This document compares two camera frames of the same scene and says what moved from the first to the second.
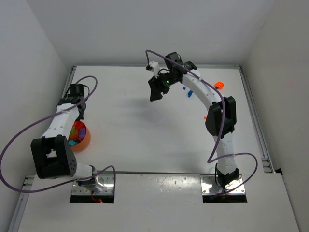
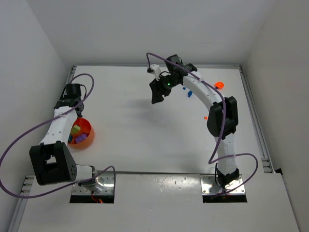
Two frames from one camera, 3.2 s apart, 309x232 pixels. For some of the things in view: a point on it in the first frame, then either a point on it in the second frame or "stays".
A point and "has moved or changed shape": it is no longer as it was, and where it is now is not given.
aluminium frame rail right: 266,159 stays
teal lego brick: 72,143 → 70,138
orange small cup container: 219,85 stays
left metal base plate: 107,180 stays
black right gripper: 159,85 stays
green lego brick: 73,130 has moved or changed shape
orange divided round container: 83,143 has moved or changed shape
